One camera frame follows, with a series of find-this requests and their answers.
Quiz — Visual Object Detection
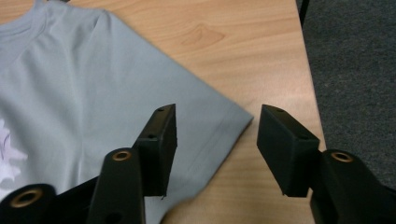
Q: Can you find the light blue t-shirt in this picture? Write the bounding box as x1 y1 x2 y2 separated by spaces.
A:
0 0 254 224

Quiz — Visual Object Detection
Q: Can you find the black table leg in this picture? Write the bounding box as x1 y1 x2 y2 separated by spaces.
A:
297 0 311 28

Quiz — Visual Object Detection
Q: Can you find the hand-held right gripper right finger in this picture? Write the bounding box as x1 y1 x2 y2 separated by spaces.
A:
256 104 320 198

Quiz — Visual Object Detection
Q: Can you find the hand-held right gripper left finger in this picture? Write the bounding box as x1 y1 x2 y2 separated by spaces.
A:
133 104 178 198

